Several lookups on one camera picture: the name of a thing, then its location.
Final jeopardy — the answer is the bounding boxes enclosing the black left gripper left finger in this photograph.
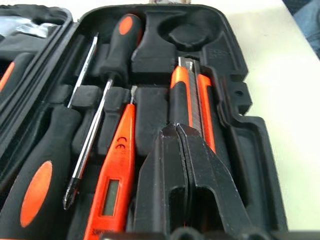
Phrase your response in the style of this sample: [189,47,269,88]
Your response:
[133,123,189,240]

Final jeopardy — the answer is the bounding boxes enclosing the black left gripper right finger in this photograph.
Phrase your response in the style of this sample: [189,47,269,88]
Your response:
[176,123,252,232]

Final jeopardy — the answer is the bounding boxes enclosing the orange voltage tester pen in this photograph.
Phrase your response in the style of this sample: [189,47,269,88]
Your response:
[83,84,139,240]

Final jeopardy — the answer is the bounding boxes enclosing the orange black utility knife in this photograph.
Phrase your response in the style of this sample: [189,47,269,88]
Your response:
[169,56,217,154]

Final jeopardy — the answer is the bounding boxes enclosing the Phillips screwdriver black orange handle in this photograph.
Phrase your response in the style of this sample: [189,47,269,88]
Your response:
[62,13,144,211]

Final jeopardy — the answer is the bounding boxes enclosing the black tool case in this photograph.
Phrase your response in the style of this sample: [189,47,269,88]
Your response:
[0,0,288,240]

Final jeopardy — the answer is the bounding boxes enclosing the bystander person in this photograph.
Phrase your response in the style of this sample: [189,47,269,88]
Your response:
[291,0,320,52]

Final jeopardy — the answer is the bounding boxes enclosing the orange handled pliers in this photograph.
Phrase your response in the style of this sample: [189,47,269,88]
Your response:
[0,51,35,106]

